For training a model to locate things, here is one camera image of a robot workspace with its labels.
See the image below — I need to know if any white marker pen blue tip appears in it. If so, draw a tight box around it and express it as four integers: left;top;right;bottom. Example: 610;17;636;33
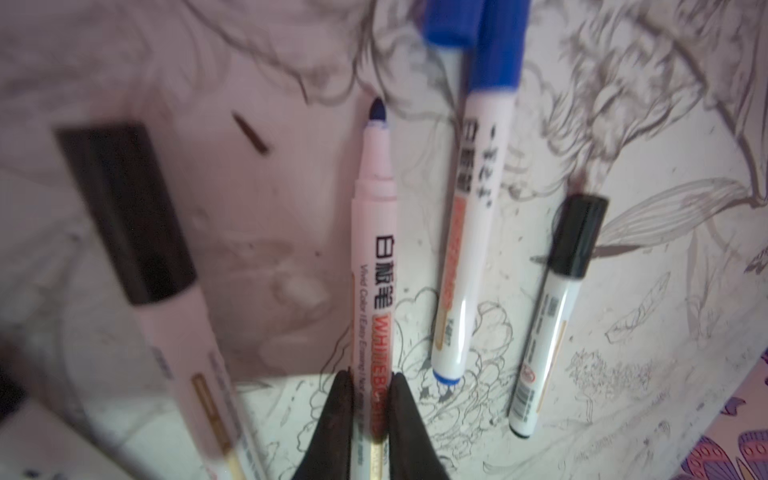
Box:
349;98;397;479

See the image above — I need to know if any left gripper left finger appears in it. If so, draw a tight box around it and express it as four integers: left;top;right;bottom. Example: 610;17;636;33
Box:
293;371;354;480

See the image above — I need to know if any blue pen cap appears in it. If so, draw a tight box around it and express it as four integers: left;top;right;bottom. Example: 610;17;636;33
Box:
422;0;484;49

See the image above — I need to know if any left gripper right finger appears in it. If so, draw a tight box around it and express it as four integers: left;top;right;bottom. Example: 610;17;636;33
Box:
388;372;449;480

